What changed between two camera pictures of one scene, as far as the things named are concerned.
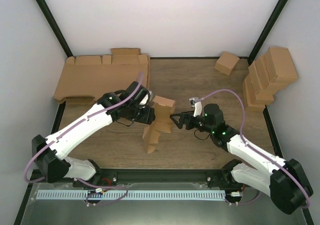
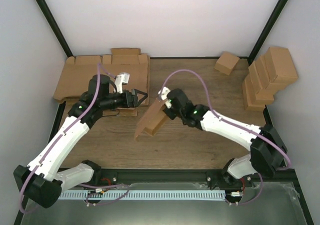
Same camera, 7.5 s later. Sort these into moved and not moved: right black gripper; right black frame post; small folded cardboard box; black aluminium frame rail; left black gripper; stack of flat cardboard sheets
Moved: right black gripper; left black gripper
Not moved: small folded cardboard box; black aluminium frame rail; stack of flat cardboard sheets; right black frame post
